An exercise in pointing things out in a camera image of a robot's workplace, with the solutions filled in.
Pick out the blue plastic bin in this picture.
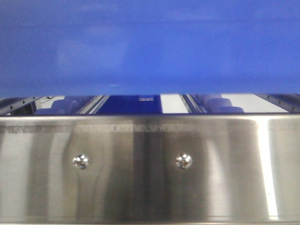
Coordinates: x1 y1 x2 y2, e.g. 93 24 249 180
0 0 300 98

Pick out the stainless steel cart panel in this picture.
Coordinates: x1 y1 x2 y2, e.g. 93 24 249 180
0 114 300 225

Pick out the panel screw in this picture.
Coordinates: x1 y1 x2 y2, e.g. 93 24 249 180
176 153 193 169
72 154 90 170

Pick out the center-left metal rail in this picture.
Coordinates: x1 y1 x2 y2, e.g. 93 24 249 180
77 95 110 115

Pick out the right panel screw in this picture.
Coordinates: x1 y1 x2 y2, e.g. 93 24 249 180
176 153 193 169

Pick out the left metal shelf rail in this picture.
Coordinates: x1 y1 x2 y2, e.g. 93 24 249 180
0 97 42 116

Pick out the center-right metal rail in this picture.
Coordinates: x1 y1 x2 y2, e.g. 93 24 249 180
180 94 203 113

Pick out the right metal shelf rail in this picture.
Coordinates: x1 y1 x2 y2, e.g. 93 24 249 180
256 93 300 113

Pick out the left panel screw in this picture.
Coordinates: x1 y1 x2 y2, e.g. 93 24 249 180
72 154 90 170

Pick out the metal shelf rail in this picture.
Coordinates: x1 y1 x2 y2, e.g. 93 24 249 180
0 97 42 116
256 93 300 113

